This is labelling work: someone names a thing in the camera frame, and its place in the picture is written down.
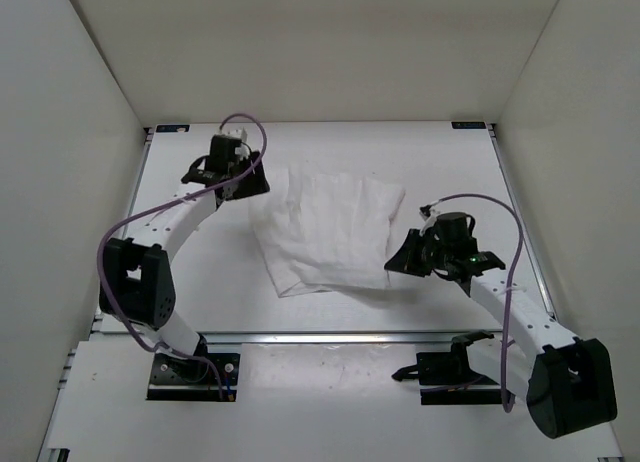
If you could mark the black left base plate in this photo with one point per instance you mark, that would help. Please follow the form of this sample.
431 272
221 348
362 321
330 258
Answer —
175 380

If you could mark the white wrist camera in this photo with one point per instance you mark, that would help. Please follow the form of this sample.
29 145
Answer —
234 142
429 215

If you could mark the white pleated skirt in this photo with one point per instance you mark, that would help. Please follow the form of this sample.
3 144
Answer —
322 232

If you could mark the left corner marker tag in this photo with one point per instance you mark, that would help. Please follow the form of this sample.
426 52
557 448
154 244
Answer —
172 128

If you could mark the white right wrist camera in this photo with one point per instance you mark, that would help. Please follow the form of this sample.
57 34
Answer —
429 215

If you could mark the aluminium front table rail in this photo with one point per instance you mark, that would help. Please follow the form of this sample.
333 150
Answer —
330 338

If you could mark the right corner marker tag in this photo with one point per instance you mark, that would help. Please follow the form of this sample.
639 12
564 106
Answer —
468 125

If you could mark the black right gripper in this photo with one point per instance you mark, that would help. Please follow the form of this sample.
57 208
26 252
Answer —
405 260

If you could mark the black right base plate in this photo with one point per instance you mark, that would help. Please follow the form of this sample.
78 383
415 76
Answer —
443 383

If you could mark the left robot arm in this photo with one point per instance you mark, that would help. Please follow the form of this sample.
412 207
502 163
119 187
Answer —
136 283

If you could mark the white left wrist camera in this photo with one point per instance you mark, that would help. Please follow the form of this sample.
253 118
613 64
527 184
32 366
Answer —
234 142

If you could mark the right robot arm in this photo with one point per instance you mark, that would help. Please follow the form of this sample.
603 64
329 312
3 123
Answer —
565 381

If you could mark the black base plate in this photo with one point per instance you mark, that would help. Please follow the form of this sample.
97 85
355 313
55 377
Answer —
443 383
175 380

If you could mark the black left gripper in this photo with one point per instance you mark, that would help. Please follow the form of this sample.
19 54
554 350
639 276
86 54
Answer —
259 183

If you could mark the corner marker tag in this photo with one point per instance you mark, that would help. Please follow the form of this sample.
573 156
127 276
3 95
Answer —
172 128
468 125

